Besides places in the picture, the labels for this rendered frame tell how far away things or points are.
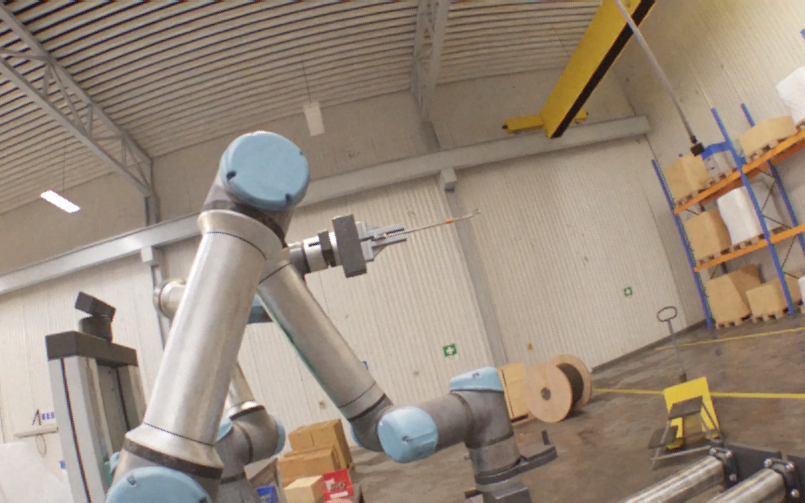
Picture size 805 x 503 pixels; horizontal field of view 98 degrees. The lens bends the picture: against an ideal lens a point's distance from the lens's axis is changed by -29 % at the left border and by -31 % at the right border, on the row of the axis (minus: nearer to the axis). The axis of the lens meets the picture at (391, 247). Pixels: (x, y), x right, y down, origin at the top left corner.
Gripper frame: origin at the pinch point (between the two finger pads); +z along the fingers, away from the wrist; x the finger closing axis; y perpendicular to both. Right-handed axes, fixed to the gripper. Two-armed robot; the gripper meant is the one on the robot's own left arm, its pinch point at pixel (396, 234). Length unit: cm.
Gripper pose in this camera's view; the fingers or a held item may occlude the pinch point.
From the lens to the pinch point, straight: 109.4
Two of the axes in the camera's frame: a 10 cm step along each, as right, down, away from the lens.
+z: 9.7, -2.4, 0.9
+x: 2.6, 9.4, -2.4
